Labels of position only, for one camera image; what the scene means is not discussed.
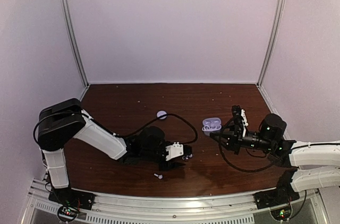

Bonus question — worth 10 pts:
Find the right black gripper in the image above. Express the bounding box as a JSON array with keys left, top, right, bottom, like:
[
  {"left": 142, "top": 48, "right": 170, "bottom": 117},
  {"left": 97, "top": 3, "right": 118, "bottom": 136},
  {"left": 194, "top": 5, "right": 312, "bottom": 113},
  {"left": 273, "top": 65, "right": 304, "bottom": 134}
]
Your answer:
[{"left": 210, "top": 122, "right": 274, "bottom": 156}]

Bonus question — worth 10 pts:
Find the grey-purple earbud charging case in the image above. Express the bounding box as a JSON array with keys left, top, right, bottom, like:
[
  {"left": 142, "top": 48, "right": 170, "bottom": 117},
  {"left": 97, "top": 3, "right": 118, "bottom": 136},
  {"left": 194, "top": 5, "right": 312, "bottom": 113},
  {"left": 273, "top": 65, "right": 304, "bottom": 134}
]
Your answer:
[{"left": 201, "top": 117, "right": 222, "bottom": 136}]

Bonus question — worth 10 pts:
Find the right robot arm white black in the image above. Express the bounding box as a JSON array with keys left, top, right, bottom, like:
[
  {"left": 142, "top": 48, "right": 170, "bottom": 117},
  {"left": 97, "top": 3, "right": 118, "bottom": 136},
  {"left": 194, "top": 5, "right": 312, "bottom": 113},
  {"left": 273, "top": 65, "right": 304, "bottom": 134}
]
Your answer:
[{"left": 209, "top": 111, "right": 339, "bottom": 204}]

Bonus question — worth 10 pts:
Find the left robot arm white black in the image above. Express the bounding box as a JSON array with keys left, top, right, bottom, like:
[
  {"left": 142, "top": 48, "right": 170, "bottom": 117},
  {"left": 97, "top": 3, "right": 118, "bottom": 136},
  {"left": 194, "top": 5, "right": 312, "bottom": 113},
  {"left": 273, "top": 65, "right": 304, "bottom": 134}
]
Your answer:
[{"left": 33, "top": 98, "right": 192, "bottom": 205}]

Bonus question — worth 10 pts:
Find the round lilac earbud case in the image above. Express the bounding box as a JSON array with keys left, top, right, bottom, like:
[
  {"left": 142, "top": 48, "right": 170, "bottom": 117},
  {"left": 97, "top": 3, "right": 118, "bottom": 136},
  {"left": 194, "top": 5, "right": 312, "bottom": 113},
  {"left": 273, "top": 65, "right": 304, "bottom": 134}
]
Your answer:
[{"left": 156, "top": 110, "right": 168, "bottom": 120}]

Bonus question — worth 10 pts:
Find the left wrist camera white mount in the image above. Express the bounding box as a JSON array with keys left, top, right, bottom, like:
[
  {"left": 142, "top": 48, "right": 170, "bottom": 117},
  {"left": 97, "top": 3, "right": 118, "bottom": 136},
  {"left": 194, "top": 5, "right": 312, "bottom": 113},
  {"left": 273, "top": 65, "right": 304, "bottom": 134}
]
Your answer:
[{"left": 165, "top": 142, "right": 193, "bottom": 160}]

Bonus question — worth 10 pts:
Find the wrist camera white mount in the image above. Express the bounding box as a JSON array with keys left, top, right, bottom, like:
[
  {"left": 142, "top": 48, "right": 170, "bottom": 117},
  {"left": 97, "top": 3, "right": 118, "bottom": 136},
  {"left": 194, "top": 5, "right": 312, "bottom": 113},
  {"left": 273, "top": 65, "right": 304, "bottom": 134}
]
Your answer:
[
  {"left": 165, "top": 142, "right": 193, "bottom": 160},
  {"left": 232, "top": 105, "right": 249, "bottom": 137}
]

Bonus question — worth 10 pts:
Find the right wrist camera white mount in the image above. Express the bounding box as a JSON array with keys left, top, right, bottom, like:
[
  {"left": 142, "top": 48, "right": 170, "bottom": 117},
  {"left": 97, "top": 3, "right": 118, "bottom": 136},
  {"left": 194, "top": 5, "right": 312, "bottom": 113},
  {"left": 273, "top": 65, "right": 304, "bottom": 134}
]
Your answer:
[{"left": 232, "top": 105, "right": 249, "bottom": 137}]

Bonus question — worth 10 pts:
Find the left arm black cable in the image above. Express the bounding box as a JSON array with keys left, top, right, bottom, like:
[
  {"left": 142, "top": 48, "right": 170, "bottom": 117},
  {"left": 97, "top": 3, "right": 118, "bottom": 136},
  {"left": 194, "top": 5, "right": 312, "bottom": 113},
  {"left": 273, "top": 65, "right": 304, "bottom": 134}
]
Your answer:
[{"left": 114, "top": 113, "right": 199, "bottom": 145}]

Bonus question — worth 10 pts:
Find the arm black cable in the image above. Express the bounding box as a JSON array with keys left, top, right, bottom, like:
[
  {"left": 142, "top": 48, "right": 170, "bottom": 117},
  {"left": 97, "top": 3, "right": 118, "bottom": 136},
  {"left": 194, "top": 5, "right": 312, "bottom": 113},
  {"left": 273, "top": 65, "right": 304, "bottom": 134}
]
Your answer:
[
  {"left": 114, "top": 113, "right": 199, "bottom": 145},
  {"left": 218, "top": 120, "right": 279, "bottom": 173}
]

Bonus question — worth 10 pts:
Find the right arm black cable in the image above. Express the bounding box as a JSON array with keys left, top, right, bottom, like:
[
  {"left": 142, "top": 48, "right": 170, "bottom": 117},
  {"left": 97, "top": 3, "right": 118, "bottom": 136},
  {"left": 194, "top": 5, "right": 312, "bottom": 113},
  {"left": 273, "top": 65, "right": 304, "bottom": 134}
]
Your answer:
[{"left": 218, "top": 120, "right": 279, "bottom": 173}]

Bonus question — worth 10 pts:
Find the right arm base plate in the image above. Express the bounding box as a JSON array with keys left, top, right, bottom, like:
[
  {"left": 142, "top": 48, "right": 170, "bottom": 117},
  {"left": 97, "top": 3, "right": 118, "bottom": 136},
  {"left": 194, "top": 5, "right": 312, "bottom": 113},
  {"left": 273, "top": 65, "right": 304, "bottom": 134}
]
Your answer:
[{"left": 254, "top": 188, "right": 300, "bottom": 209}]

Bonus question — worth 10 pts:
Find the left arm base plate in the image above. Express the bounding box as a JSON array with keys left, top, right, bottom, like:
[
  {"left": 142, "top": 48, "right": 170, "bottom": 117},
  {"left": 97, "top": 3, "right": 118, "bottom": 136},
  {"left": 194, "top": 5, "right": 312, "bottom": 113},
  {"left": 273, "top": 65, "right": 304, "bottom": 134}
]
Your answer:
[{"left": 48, "top": 188, "right": 95, "bottom": 210}]

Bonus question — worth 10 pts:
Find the front aluminium rail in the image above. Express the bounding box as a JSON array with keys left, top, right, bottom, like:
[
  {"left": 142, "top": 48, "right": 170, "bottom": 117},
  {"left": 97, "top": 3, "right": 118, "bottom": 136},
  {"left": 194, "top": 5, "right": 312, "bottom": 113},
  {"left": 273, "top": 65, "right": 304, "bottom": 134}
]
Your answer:
[{"left": 19, "top": 179, "right": 330, "bottom": 223}]

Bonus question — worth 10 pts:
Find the right aluminium frame post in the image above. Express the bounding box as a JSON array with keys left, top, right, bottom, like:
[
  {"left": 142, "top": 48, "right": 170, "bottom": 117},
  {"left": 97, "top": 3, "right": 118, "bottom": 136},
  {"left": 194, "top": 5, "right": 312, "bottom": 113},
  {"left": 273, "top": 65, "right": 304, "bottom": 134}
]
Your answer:
[{"left": 257, "top": 0, "right": 286, "bottom": 88}]

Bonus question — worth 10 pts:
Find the aluminium frame post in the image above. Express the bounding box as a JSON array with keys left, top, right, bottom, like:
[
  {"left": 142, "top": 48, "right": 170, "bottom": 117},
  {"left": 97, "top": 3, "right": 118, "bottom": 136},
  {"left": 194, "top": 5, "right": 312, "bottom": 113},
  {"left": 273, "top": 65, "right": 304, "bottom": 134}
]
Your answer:
[
  {"left": 257, "top": 0, "right": 286, "bottom": 88},
  {"left": 61, "top": 0, "right": 89, "bottom": 88}
]

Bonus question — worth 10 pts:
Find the left aluminium frame post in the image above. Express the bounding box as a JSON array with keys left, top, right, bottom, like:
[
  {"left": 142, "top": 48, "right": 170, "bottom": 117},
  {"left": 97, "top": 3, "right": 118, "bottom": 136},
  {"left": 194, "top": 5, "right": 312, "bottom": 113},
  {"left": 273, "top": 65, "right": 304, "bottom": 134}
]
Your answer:
[{"left": 61, "top": 0, "right": 89, "bottom": 88}]

